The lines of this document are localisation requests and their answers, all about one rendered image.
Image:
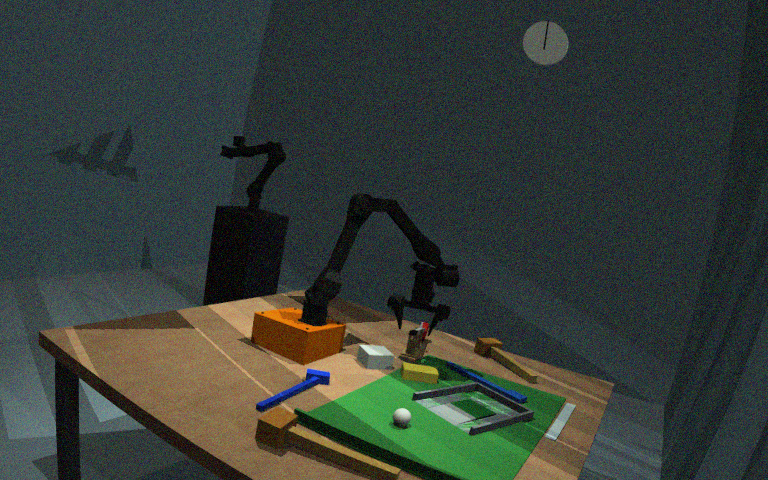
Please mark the white golf ball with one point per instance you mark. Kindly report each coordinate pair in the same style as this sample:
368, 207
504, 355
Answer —
402, 417

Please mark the brown wooden mallet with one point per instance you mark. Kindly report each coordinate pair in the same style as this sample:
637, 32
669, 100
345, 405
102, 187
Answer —
492, 347
278, 426

